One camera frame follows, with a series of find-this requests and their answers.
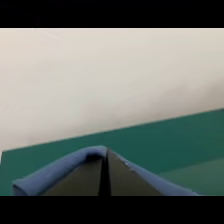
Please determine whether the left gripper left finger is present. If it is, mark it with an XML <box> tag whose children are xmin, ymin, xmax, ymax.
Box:
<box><xmin>42</xmin><ymin>155</ymin><xmax>104</xmax><ymax>197</ymax></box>

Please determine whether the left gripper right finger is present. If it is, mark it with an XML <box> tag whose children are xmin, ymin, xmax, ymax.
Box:
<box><xmin>106</xmin><ymin>147</ymin><xmax>166</xmax><ymax>197</ymax></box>

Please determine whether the blue shirt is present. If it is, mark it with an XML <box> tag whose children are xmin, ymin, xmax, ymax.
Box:
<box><xmin>11</xmin><ymin>145</ymin><xmax>200</xmax><ymax>197</ymax></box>

